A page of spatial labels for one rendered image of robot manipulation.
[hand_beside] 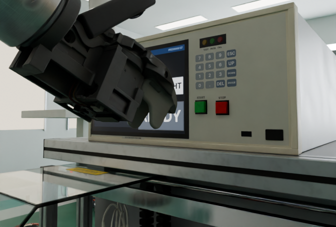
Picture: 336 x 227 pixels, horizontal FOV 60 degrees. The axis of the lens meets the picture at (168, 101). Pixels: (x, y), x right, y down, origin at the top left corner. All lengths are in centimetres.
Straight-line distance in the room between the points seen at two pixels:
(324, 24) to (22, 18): 689
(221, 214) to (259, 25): 27
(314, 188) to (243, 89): 16
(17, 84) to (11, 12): 522
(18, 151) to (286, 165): 523
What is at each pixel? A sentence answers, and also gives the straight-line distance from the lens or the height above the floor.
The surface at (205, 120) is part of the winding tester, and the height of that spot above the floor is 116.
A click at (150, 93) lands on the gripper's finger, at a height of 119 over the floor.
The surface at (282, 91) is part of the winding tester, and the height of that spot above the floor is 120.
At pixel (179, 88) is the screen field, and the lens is 50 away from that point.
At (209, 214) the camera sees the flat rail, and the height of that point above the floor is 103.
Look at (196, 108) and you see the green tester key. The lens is 47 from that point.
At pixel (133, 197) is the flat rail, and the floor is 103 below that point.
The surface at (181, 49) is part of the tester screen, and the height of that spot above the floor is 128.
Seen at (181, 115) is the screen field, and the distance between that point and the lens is 49.
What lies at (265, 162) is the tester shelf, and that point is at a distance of 40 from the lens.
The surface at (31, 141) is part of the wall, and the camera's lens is 557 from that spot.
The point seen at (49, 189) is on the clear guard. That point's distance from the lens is 45.
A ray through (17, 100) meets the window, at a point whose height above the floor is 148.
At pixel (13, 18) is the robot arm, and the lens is 25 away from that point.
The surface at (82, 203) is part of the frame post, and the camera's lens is 81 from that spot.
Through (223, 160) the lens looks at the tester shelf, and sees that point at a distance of 43.
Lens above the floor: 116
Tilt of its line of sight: 4 degrees up
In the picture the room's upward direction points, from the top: straight up
